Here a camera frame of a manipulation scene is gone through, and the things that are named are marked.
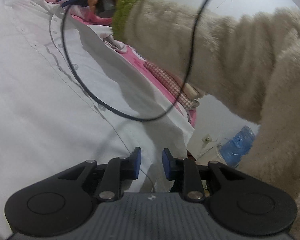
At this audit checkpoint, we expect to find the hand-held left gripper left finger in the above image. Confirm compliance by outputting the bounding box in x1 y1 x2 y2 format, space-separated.
58 147 142 202

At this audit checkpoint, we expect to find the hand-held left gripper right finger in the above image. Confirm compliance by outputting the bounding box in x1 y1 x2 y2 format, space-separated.
162 148 237 202

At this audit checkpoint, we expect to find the white shirt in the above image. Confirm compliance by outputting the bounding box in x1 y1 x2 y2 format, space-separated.
0 0 195 230

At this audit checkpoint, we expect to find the person's right forearm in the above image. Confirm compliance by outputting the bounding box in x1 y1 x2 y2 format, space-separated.
111 0 300 130

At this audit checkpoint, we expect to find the blue plastic bag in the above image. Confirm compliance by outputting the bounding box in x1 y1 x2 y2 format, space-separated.
219 126 257 168

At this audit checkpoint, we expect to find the pink checkered folded cloth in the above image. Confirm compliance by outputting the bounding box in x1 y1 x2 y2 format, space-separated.
143 61 200 110

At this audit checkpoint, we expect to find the cream fluffy robe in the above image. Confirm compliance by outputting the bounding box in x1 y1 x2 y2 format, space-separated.
236 12 300 240

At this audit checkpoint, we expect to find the black cable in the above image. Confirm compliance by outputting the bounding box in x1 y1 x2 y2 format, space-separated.
61 0 227 122

